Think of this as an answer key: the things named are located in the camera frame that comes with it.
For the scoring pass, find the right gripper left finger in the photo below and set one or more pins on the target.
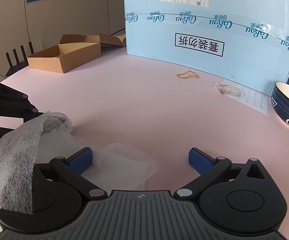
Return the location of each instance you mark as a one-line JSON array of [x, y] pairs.
[[69, 171]]

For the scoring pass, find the white non-woven shopping bag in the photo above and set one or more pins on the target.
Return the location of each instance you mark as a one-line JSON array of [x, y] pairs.
[[47, 175]]

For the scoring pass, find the large light blue box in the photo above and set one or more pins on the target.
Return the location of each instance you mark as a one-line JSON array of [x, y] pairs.
[[245, 41]]

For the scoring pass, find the clear plastic wrapper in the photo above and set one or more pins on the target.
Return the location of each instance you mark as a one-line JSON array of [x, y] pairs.
[[228, 90]]

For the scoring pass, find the yellow rubber band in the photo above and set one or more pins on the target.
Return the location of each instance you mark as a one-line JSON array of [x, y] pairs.
[[188, 74]]

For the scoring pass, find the black wifi router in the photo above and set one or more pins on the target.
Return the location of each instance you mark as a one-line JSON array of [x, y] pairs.
[[19, 64]]

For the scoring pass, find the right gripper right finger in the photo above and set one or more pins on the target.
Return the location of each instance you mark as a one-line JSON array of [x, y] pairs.
[[211, 171]]

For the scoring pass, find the open cardboard box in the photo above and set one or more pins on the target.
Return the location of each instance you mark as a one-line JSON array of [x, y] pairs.
[[71, 52]]

